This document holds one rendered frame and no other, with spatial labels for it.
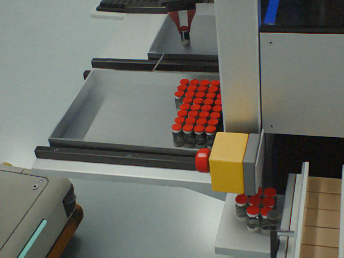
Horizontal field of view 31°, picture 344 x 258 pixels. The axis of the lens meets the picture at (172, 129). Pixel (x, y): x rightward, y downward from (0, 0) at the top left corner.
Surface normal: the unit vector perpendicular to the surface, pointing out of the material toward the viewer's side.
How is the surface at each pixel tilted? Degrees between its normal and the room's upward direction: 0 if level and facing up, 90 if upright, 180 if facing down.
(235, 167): 90
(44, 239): 90
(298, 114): 90
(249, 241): 0
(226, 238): 0
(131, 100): 0
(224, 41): 90
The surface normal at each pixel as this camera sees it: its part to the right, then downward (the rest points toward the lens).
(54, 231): 0.94, 0.12
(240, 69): -0.24, 0.61
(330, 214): -0.11, -0.79
